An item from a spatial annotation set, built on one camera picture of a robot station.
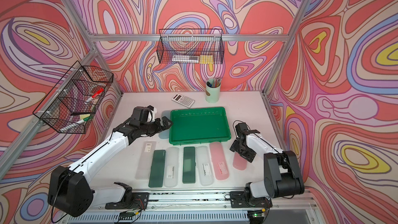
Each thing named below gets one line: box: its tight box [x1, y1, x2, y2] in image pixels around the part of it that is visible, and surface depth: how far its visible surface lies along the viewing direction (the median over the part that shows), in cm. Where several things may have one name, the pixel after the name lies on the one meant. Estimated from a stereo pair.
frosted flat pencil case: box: [134, 141, 157, 180], surface depth 87 cm
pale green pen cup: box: [205, 78, 222, 104], surface depth 108 cm
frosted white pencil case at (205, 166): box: [195, 145, 215, 187], surface depth 85 cm
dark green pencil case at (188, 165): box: [182, 146, 196, 184], surface depth 86 cm
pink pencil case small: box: [232, 151, 248, 171], surface depth 85 cm
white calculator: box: [171, 93, 195, 108], surface depth 117 cm
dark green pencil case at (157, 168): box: [148, 149, 166, 188], surface depth 84 cm
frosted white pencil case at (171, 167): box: [163, 146, 180, 188], surface depth 85 cm
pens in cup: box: [206, 77, 222, 89], surface depth 107 cm
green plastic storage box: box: [168, 106, 232, 146], surface depth 103 cm
